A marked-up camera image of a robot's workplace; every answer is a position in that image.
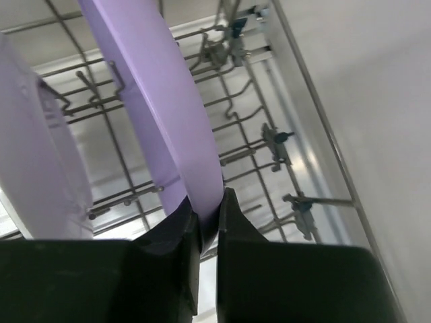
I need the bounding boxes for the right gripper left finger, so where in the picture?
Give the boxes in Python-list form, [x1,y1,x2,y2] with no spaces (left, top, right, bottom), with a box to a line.
[1,200,199,322]

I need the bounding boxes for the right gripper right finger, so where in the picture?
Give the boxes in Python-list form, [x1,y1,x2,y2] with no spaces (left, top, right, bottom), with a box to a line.
[217,188,399,322]

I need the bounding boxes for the purple plate front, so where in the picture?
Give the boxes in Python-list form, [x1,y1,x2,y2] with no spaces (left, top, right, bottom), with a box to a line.
[1,34,94,240]

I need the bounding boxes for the purple plate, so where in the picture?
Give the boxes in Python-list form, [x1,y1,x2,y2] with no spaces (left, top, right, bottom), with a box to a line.
[79,1,224,250]
[1,34,94,240]

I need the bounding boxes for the purple plate back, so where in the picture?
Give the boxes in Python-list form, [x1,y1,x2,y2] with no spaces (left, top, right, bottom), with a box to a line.
[79,1,224,250]

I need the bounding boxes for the grey wire dish rack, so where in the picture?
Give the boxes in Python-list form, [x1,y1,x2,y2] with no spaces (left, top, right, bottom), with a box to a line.
[0,0,410,323]

